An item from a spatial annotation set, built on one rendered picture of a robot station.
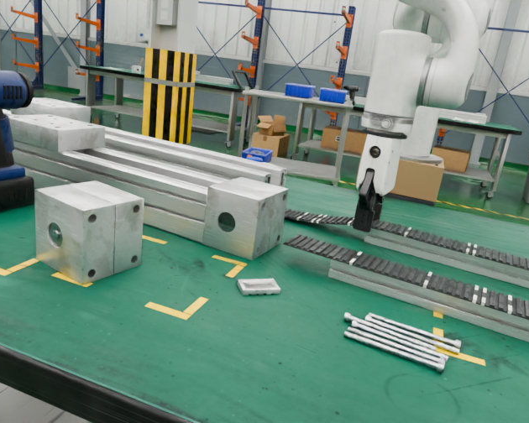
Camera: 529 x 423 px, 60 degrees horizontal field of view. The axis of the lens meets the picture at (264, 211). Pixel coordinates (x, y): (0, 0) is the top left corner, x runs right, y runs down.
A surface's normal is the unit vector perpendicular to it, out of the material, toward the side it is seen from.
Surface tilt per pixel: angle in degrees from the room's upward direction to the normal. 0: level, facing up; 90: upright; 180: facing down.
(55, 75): 90
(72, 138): 90
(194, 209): 90
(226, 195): 90
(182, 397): 0
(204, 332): 0
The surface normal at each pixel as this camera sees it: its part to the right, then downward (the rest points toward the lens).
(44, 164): -0.47, 0.21
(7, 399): 0.12, -0.95
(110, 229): 0.82, 0.27
